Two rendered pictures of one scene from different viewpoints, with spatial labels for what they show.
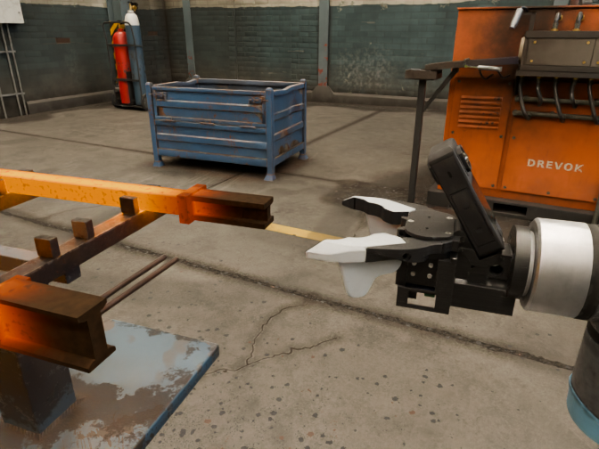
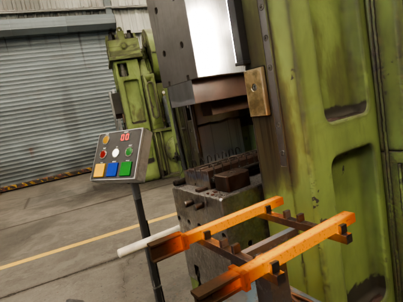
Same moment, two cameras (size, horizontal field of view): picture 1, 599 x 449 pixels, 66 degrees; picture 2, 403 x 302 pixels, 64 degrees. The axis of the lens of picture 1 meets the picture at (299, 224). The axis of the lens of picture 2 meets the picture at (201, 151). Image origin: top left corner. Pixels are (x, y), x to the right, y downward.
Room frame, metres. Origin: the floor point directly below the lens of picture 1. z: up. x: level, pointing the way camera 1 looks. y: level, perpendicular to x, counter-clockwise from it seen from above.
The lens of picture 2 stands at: (0.85, -0.32, 1.26)
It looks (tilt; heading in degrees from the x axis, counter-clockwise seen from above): 8 degrees down; 130
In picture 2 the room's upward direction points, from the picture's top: 10 degrees counter-clockwise
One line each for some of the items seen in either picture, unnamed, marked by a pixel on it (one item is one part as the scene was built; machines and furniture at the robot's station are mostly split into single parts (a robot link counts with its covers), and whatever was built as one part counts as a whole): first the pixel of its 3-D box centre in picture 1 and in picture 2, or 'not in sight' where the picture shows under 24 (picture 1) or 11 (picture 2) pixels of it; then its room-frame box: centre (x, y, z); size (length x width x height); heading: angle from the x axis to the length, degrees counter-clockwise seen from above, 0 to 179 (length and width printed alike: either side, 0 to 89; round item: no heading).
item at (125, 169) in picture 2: not in sight; (126, 169); (-0.51, 0.69, 1.01); 0.07 x 0.05 x 0.07; 7
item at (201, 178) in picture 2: not in sight; (232, 165); (-0.01, 0.91, 0.96); 0.42 x 0.20 x 0.09; 72
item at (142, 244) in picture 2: not in sight; (158, 237); (-0.43, 0.73, 0.62); 0.44 x 0.05 x 0.05; 72
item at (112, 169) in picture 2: not in sight; (113, 169); (-0.61, 0.68, 1.01); 0.07 x 0.05 x 0.07; 7
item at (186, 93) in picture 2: not in sight; (220, 88); (-0.01, 0.91, 1.32); 0.42 x 0.20 x 0.10; 72
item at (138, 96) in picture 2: not in sight; (165, 101); (-3.85, 4.43, 1.45); 2.18 x 1.23 x 2.89; 62
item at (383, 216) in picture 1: (376, 224); not in sight; (0.51, -0.09, 0.92); 0.09 x 0.03 x 0.06; 36
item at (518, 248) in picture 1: (456, 260); not in sight; (0.42, -0.16, 0.91); 0.12 x 0.08 x 0.09; 72
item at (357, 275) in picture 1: (356, 269); not in sight; (0.39, -0.05, 0.92); 0.09 x 0.03 x 0.06; 108
